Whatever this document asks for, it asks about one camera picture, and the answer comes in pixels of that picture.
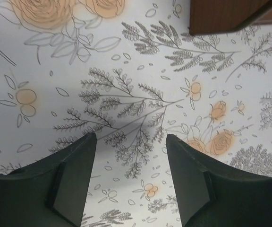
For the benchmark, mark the brown wooden desk organizer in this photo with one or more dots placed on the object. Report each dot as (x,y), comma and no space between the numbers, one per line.
(224,16)

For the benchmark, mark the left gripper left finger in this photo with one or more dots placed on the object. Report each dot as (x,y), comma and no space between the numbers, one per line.
(50,192)

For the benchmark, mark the floral table mat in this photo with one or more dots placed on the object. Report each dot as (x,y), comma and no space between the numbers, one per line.
(130,71)

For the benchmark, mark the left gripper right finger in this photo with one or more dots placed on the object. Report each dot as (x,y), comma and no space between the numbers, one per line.
(213,194)

